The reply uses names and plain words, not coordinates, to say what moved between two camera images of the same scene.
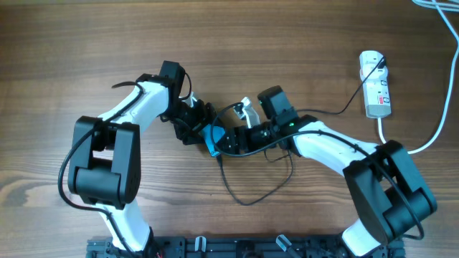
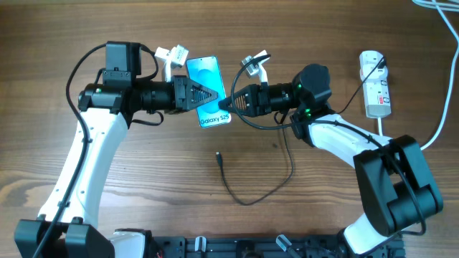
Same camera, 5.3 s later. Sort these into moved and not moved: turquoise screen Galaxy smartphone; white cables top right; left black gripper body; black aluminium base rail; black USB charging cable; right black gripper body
Moved: left black gripper body; right black gripper body; turquoise screen Galaxy smartphone
Not moved: black aluminium base rail; white cables top right; black USB charging cable
